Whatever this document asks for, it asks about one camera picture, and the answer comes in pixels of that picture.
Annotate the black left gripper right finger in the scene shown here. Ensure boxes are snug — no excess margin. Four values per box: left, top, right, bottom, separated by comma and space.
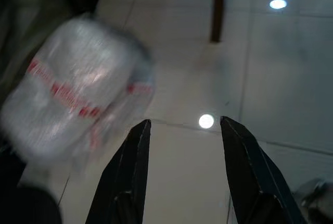
220, 116, 308, 224

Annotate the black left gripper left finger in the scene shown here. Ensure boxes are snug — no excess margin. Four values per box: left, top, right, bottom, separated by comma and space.
85, 119, 152, 224

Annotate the black rounded object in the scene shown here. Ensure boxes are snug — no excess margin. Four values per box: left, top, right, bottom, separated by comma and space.
0, 140, 62, 224

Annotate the clear plastic bag red print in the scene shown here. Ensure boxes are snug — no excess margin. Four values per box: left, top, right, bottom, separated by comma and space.
0, 13, 157, 175

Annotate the dark brown wooden leg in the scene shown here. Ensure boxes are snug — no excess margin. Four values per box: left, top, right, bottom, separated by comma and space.
210, 0, 230, 44

